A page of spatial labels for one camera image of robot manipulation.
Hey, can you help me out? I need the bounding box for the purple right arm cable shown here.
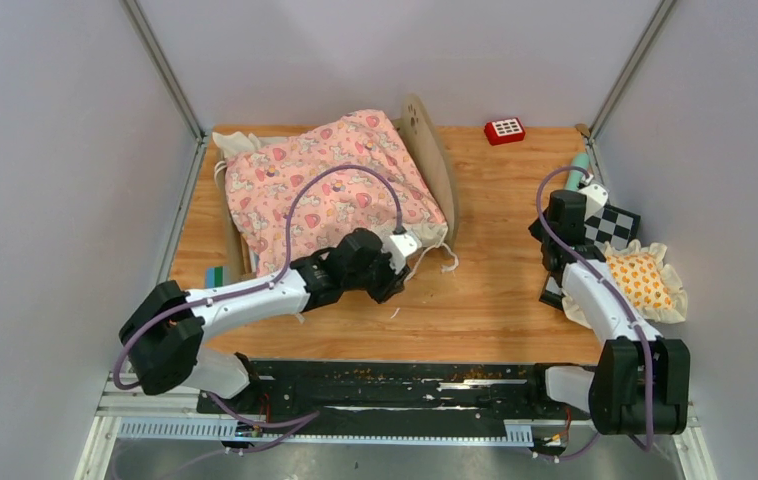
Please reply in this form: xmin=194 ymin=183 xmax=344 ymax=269
xmin=535 ymin=165 xmax=657 ymax=463

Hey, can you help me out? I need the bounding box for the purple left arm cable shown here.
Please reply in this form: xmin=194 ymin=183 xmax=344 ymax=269
xmin=111 ymin=164 xmax=408 ymax=458

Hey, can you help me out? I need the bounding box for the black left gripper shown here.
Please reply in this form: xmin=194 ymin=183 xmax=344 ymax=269
xmin=345 ymin=243 xmax=413 ymax=307

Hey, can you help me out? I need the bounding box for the black and silver chessboard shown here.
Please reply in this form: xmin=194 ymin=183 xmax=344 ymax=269
xmin=539 ymin=205 xmax=641 ymax=310

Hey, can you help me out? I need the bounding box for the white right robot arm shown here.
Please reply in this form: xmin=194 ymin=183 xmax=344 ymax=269
xmin=525 ymin=190 xmax=691 ymax=437

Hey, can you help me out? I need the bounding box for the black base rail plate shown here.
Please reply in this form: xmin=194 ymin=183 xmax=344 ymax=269
xmin=225 ymin=360 xmax=593 ymax=442

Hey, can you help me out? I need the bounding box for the mint green massager wand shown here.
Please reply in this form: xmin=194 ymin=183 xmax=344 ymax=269
xmin=564 ymin=152 xmax=590 ymax=191

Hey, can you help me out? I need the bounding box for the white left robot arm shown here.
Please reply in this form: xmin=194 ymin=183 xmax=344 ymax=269
xmin=118 ymin=228 xmax=421 ymax=413

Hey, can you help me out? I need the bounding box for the blue green grey block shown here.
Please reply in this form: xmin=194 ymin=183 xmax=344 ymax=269
xmin=204 ymin=266 xmax=230 ymax=289

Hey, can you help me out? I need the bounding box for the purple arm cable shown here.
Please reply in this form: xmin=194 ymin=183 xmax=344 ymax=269
xmin=111 ymin=164 xmax=408 ymax=458
xmin=535 ymin=165 xmax=657 ymax=463

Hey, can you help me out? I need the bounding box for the red white grid block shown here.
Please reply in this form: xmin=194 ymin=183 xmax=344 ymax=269
xmin=483 ymin=117 xmax=526 ymax=146

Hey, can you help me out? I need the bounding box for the orange duck print pillow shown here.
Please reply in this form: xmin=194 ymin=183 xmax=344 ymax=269
xmin=562 ymin=240 xmax=688 ymax=329

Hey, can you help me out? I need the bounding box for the pink unicorn drawstring bag blanket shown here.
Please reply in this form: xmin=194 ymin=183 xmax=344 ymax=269
xmin=211 ymin=109 xmax=461 ymax=326

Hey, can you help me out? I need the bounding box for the wooden striped pet bed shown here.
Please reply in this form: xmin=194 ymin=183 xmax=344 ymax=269
xmin=213 ymin=94 xmax=460 ymax=281

